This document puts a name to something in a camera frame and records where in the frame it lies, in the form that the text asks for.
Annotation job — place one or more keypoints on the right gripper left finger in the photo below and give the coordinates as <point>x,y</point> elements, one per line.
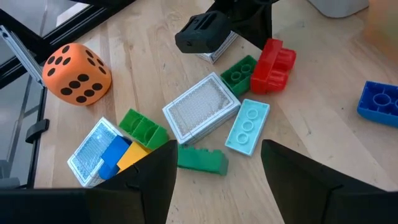
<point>140,202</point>

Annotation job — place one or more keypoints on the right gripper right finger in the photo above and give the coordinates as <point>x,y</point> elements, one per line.
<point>304,202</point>

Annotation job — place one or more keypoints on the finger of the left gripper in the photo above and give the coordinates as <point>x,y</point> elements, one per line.
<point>255,28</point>

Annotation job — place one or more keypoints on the red toy block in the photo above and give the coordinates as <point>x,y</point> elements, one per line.
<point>270,71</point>

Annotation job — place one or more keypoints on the yellow toy block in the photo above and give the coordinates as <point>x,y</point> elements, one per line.
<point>133,157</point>

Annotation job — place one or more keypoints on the small dark green block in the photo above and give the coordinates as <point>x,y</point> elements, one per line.
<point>237,77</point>

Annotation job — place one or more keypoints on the small blue toy block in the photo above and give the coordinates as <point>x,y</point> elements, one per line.
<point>113,155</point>

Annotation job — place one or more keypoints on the bright green hollow block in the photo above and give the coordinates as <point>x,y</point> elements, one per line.
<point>146,130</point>

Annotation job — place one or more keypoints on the teal card deck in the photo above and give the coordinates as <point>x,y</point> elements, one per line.
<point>87,152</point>

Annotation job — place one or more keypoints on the long dark green block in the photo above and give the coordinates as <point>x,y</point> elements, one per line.
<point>202,161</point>

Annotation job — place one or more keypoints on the grey card deck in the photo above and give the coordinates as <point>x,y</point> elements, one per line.
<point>200,109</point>

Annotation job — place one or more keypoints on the light teal flat block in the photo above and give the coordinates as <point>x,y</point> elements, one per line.
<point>247,127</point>

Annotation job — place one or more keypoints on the dark blue toy block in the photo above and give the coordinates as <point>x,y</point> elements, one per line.
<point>377,105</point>

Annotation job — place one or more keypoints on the small black clip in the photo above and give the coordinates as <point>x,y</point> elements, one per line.
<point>37,130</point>

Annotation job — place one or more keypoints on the orange foam die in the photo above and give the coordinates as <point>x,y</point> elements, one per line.
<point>76,71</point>

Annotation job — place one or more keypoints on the silver aluminium bar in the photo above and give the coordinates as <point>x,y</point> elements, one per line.
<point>21,53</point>

